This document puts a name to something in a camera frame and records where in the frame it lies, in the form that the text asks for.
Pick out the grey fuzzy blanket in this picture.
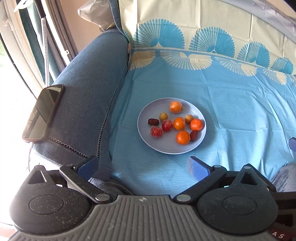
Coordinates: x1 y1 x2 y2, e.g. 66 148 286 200
89 176 135 198

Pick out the dark maroon printed fabric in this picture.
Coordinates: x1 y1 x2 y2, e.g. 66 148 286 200
269 214 296 241

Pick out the small orange mandarin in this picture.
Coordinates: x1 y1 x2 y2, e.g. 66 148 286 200
173 117 186 131
190 119 204 131
176 131 191 145

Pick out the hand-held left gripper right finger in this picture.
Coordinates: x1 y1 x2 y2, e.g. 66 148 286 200
173 156 277 205

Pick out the blue fabric sofa armrest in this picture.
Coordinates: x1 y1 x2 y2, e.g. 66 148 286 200
30 30 130 183

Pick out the plastic-wrapped orange mandarin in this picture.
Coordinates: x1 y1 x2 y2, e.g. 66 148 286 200
169 101 184 114

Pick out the pale blue round plate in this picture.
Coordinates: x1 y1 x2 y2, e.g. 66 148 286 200
137 98 206 155

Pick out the dark green curtain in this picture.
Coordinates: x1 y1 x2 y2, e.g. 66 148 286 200
18 0 78 80

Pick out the black smartphone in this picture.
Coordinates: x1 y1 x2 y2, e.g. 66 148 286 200
22 84 65 143

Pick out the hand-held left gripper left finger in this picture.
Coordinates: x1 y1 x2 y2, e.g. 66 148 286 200
27 156 111 205

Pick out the grey fabric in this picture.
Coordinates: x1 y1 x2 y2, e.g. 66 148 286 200
270 163 296 193

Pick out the blue fan-print cloth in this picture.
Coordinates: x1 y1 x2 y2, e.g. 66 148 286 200
108 0 296 200

